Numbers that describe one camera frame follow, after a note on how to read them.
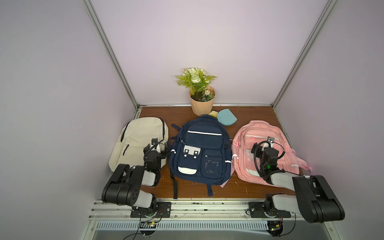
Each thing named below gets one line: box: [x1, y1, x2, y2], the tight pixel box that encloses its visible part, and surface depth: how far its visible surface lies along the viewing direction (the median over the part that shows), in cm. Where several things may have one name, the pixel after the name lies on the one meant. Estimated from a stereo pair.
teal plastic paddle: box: [217, 108, 238, 126], surface depth 115 cm
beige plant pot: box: [189, 86, 216, 116], surface depth 106 cm
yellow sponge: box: [208, 110, 218, 118], surface depth 116 cm
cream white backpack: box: [108, 117, 169, 173], surface depth 102 cm
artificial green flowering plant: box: [175, 67, 217, 102], surface depth 98 cm
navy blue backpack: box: [168, 115, 232, 199], surface depth 89 cm
